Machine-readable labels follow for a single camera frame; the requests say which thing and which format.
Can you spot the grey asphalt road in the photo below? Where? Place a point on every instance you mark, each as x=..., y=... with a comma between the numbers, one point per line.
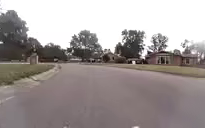
x=106, y=96

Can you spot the group of trees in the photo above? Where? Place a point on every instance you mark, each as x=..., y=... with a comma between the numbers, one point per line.
x=50, y=52

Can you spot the concrete kerb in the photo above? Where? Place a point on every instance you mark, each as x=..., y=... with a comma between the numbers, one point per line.
x=40, y=76

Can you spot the red brick house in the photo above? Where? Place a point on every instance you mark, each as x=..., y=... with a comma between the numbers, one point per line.
x=166, y=58

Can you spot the grass lawn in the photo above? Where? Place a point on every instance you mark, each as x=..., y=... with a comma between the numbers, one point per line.
x=10, y=71
x=170, y=69

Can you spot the brick mailbox pillar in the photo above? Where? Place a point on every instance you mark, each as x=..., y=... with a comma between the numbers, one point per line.
x=33, y=59

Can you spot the large dark tree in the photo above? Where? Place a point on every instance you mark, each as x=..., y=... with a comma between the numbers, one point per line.
x=8, y=36

